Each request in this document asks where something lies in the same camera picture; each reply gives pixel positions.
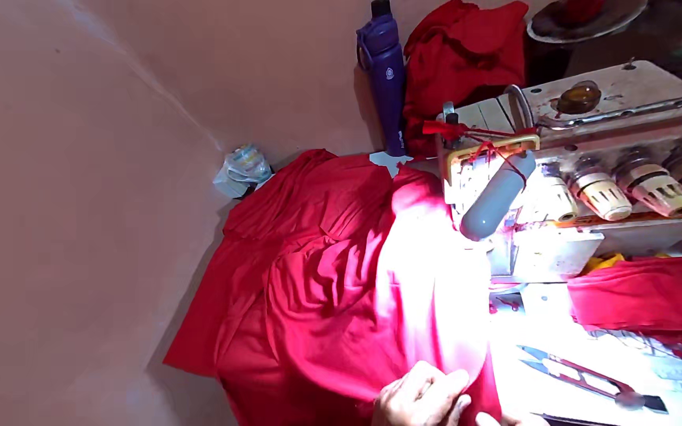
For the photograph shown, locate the person's right hand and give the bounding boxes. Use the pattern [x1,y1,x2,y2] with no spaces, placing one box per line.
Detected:
[475,412,550,426]

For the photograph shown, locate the person's left hand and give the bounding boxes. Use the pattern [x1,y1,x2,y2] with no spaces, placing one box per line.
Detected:
[372,361,472,426]

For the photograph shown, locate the large red fabric garment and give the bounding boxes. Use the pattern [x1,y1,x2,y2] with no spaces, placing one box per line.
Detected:
[163,148,503,426]

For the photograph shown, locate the thread snips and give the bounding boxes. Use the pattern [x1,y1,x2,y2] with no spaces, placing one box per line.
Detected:
[517,345,669,414]

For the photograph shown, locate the yellow cloth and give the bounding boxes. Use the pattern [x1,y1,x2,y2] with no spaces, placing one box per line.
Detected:
[581,252,626,275]

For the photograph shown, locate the folded red fabric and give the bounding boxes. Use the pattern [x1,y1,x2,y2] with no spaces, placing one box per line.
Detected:
[567,256,682,349]

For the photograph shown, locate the grey cylindrical lamp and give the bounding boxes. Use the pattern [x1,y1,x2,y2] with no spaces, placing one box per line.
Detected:
[460,149,537,242]

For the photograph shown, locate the red tied fabric strip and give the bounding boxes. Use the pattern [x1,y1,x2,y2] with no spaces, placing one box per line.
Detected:
[423,120,537,185]

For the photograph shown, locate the clear plastic bag bundle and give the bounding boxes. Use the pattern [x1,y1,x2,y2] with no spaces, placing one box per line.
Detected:
[213,144,273,199]

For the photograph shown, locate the white sewing machine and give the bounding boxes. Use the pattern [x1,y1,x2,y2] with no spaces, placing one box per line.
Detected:
[437,59,682,285]

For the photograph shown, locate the purple water bottle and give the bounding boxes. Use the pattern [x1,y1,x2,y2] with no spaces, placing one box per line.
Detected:
[356,0,407,157]

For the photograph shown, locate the crumpled red cloth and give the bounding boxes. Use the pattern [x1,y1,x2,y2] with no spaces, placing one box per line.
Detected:
[403,0,529,159]

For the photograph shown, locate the round thread stand plate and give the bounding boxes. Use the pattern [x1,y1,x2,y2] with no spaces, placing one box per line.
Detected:
[527,0,648,45]

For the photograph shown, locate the red thread cone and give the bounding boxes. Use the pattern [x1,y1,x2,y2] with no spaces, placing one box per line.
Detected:
[559,0,606,24]

